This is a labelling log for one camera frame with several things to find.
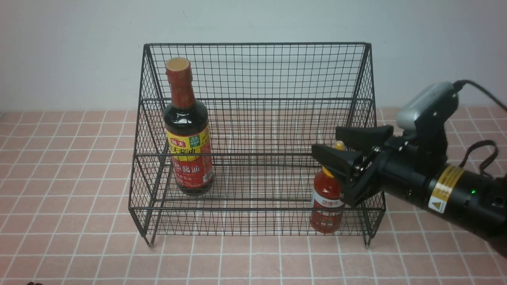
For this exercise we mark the soy sauce bottle red label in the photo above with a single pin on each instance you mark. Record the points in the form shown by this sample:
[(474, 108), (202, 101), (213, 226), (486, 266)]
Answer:
[(188, 132)]

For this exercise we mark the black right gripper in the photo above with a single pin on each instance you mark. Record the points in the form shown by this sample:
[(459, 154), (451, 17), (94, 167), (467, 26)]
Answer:
[(381, 162)]

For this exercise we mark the black wire mesh rack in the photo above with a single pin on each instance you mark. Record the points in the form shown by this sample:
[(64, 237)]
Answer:
[(267, 104)]

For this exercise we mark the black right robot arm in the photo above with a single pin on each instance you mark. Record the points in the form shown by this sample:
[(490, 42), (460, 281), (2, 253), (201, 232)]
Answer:
[(474, 202)]

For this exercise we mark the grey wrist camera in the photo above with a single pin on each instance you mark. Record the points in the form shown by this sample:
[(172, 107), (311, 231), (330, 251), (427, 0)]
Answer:
[(423, 119)]

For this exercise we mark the chili sauce bottle yellow cap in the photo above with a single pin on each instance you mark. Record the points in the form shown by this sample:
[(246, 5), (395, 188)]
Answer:
[(326, 202)]

